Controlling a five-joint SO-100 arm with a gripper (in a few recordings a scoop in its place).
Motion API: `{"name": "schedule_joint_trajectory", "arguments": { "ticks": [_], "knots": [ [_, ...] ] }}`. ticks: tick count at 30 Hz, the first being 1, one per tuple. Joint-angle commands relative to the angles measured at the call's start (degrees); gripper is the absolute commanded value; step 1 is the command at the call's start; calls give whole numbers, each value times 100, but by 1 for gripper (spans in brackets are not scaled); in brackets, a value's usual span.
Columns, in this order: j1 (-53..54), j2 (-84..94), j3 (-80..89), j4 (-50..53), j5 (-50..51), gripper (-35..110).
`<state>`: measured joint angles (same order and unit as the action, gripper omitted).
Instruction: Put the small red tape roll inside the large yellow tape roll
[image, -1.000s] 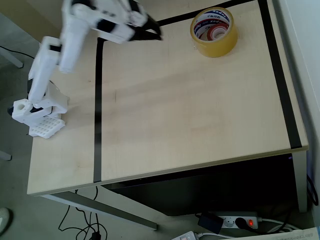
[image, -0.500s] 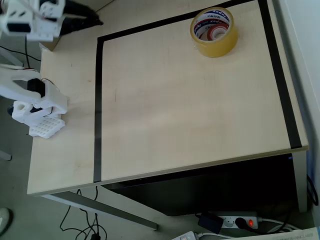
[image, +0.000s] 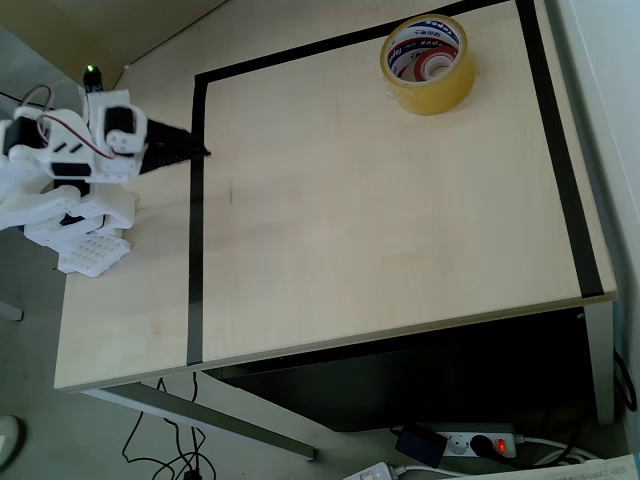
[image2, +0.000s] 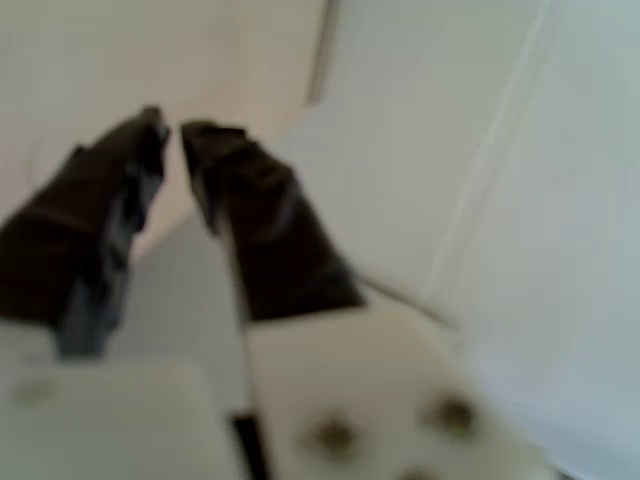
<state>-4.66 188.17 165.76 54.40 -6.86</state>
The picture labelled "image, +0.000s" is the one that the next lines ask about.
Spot black looped cable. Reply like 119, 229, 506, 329
612, 348, 639, 407

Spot grey desk foot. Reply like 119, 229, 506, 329
0, 298, 25, 323

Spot white power strip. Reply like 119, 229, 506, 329
433, 422, 526, 462

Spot red black servo cable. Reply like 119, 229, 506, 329
17, 84, 119, 161

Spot white box device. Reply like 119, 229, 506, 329
342, 461, 395, 480

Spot red tape roll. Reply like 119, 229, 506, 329
398, 46, 460, 82

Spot large yellow tape roll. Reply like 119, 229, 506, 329
380, 14, 479, 117

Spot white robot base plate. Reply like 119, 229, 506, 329
56, 232, 132, 279

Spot white power strip cable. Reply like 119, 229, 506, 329
513, 433, 594, 467

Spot black floor cables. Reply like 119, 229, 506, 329
121, 372, 217, 480

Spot black power adapter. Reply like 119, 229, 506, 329
393, 423, 450, 470

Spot black round plug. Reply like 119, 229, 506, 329
468, 432, 502, 460

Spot grey upright table leg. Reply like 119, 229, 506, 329
583, 299, 617, 426

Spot grey metal table leg beam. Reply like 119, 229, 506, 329
82, 378, 318, 462

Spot gripper camera with green light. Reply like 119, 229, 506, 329
81, 63, 132, 121

